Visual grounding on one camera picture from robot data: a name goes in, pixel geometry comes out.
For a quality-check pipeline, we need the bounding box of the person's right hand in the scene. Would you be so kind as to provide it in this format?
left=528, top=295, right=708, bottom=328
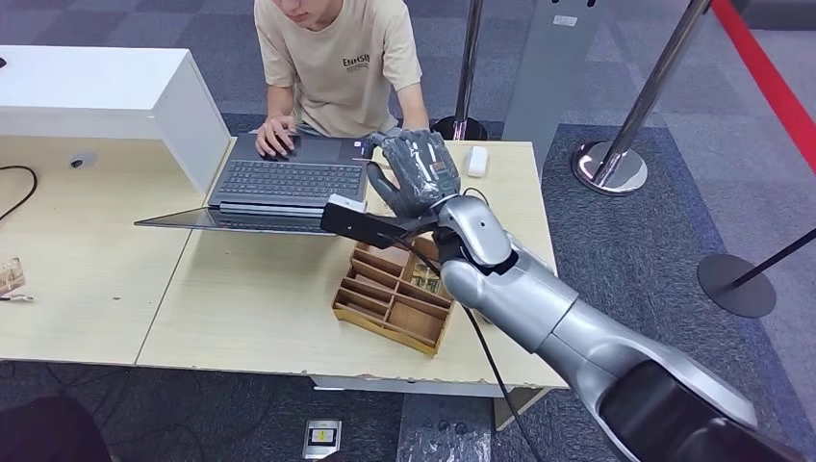
left=254, top=115, right=300, bottom=160

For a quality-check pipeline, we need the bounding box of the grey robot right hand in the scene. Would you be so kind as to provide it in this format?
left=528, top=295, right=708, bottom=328
left=366, top=129, right=462, bottom=219

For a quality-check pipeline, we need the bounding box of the wooden card organizer box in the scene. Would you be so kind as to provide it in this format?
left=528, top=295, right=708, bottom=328
left=331, top=236, right=457, bottom=357

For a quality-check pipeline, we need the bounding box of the person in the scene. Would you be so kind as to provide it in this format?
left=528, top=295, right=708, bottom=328
left=253, top=0, right=432, bottom=160

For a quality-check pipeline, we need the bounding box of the gold room key card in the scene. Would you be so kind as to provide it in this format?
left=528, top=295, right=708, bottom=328
left=411, top=262, right=445, bottom=295

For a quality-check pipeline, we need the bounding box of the brown patterned card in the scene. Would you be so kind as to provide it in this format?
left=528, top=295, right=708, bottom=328
left=0, top=257, right=27, bottom=296

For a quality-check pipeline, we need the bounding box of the dark grey open laptop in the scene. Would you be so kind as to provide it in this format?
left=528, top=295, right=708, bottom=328
left=134, top=132, right=375, bottom=238

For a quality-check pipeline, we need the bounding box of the small white device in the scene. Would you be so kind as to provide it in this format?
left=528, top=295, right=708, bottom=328
left=465, top=145, right=490, bottom=179

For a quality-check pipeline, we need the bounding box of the chrome stanchion black base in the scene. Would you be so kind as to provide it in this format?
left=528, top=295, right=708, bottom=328
left=430, top=0, right=490, bottom=141

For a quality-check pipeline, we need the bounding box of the white counter box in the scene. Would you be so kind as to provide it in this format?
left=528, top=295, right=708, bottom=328
left=0, top=44, right=232, bottom=194

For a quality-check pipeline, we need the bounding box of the floor socket plate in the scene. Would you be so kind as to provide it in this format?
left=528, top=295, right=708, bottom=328
left=301, top=419, right=343, bottom=461

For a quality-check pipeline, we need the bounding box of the black stanchion round base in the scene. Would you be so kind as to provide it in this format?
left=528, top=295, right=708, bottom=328
left=696, top=226, right=816, bottom=320

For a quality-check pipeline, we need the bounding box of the red barrier belt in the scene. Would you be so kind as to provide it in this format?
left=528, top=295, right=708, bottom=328
left=711, top=0, right=816, bottom=173

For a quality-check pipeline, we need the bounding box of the pale wrist camera black mount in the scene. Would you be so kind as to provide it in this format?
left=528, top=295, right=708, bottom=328
left=319, top=193, right=441, bottom=250

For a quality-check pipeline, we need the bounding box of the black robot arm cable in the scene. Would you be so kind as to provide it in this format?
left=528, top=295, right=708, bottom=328
left=382, top=232, right=547, bottom=462

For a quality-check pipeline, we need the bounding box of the black cable on desk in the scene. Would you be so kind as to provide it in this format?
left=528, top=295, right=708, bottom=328
left=0, top=165, right=38, bottom=223

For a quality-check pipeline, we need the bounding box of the plastic wrapped grey base plate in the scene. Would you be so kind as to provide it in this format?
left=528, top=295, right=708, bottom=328
left=395, top=395, right=496, bottom=462

